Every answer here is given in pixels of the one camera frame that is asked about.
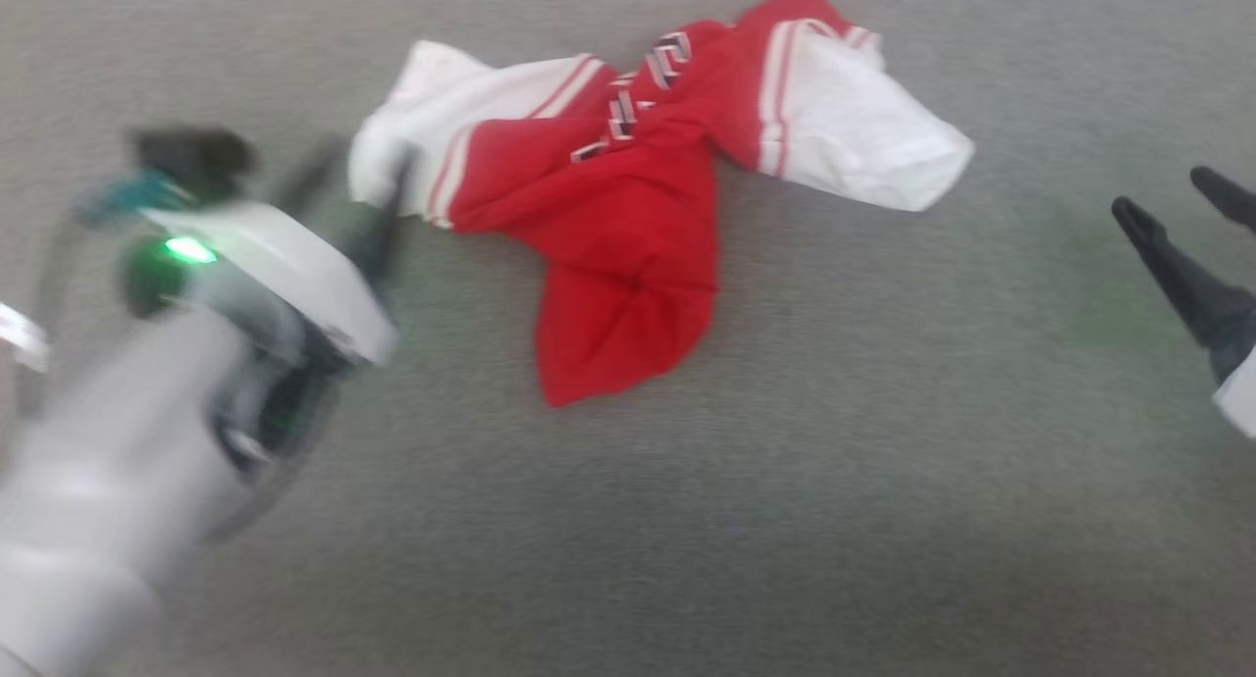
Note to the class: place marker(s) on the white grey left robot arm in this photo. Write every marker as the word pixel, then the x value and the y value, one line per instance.
pixel 108 481

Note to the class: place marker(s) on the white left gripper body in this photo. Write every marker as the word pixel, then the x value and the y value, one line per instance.
pixel 285 265

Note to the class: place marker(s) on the red and white shirt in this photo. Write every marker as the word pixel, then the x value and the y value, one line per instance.
pixel 618 216

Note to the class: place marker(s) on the white paper label tag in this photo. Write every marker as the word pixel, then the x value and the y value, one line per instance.
pixel 20 336

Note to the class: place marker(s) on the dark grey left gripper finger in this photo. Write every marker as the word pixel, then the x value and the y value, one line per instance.
pixel 312 179
pixel 378 226

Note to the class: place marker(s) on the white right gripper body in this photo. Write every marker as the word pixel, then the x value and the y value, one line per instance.
pixel 1242 392

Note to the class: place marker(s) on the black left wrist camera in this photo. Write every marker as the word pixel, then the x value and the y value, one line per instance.
pixel 191 157

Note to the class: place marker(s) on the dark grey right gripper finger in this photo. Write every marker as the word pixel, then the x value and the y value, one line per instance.
pixel 1231 198
pixel 1202 299

